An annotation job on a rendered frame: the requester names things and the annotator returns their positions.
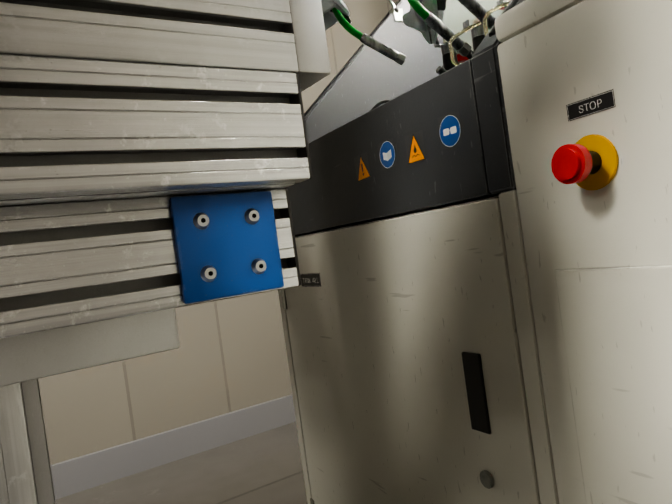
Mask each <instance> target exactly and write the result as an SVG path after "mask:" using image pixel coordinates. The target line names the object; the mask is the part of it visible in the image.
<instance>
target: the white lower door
mask: <svg viewBox="0 0 672 504"><path fill-rule="evenodd" d="M295 242H296V250H297V257H298V264H299V271H300V278H301V285H300V286H298V287H293V288H287V289H281V296H282V303H283V309H286V314H287V321H288V328H289V335H290V343H291V350H292V357H293V364H294V371H295V378H296V386H297V393H298V400H299V407H300V414H301V422H302V429H303V436H304V443H305V450H306V458H307V465H308V472H309V479H310V486H311V494H312V498H310V504H541V502H540V495H539V488H538V480H537V473H536V466H535V458H534V451H533V444H532V436H531V429H530V422H529V414H528V407H527V400H526V392H525V385H524V378H523V371H522V363H521V356H520V349H519V341H518V334H517V327H516V319H515V312H514V305H513V297H512V290H511V283H510V275H509V268H508V261H507V253H506V246H505V239H504V231H503V224H502V217H501V209H500V202H499V197H496V198H491V199H486V200H481V201H476V202H471V203H466V204H461V205H456V206H451V207H446V208H441V209H436V210H431V211H426V212H421V213H416V214H411V215H406V216H401V217H396V218H391V219H386V220H381V221H376V222H371V223H366V224H361V225H356V226H351V227H346V228H341V229H336V230H331V231H326V232H321V233H316V234H311V235H306V236H301V237H296V238H295Z"/></svg>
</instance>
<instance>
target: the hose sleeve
mask: <svg viewBox="0 0 672 504"><path fill-rule="evenodd" d="M360 42H362V43H363V44H365V45H367V46H368V47H371V48H372V49H374V50H376V51H378V52H379V53H381V54H383V55H385V56H387V57H388V58H390V59H392V60H394V61H396V59H397V57H398V55H399V52H397V51H396V50H394V49H392V48H391V47H388V46H387V45H385V44H383V43H381V42H380V41H378V40H376V39H374V38H372V37H371V36H369V35H367V34H365V33H363V35H362V37H361V39H360Z"/></svg>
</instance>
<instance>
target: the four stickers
mask: <svg viewBox="0 0 672 504"><path fill-rule="evenodd" d="M437 119H438V128H439V137H440V147H441V150H443V149H447V148H451V147H454V146H458V145H462V134H461V125H460V115H459V111H457V112H454V113H451V114H449V115H446V116H443V117H440V118H437ZM404 139H405V147H406V155H407V163H408V165H412V164H415V163H418V162H421V161H425V160H426V156H425V148H424V140H423V132H422V130H420V131H418V132H415V133H412V134H410V135H407V136H404ZM378 151H379V158H380V164H381V171H383V170H386V169H389V168H392V167H394V166H397V161H396V155H395V148H394V141H393V138H391V139H388V140H386V141H384V142H382V143H379V144H378ZM354 163H355V169H356V175H357V182H358V183H359V182H361V181H363V180H366V179H368V178H371V173H370V167H369V161H368V155H367V152H365V153H363V154H361V155H359V156H357V157H355V158H354Z"/></svg>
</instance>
